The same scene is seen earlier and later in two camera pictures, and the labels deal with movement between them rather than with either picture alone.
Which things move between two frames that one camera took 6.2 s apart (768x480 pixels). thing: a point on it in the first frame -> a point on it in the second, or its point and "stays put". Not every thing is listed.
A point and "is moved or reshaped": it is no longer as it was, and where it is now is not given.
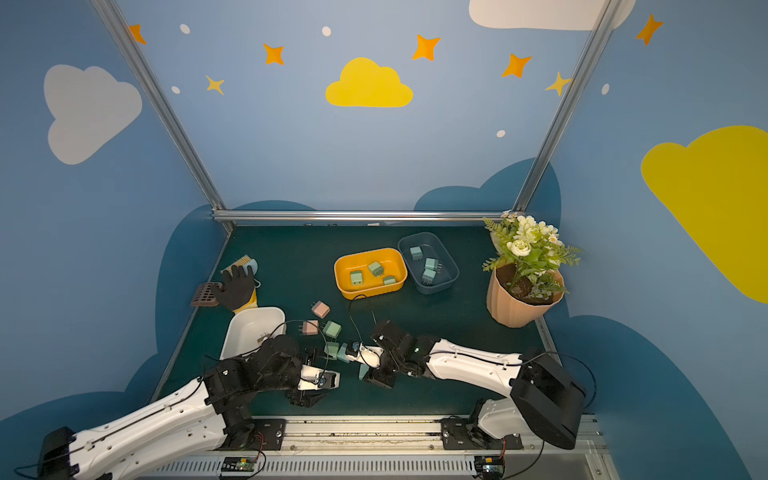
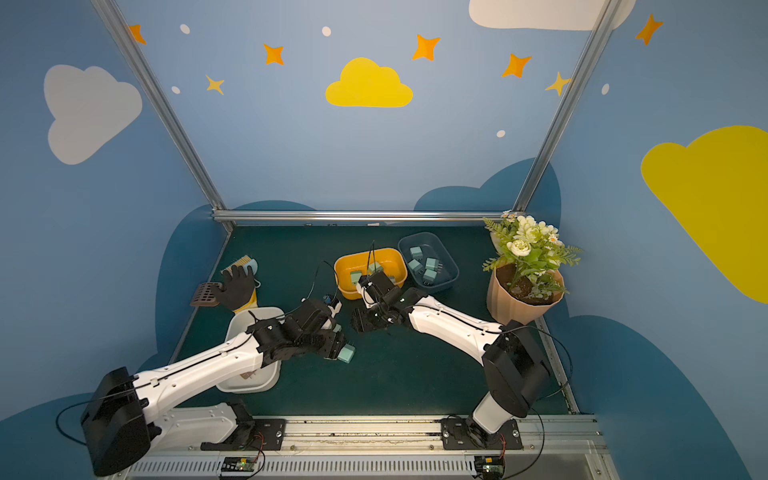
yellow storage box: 370,273 stays put
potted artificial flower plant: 526,277 stays put
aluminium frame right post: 603,23 stays put
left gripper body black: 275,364 -> 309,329
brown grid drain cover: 206,294 stays put
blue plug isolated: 433,263 stays put
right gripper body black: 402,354 -> 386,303
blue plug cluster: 342,353 is moved or reshaped
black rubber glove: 237,287 stays put
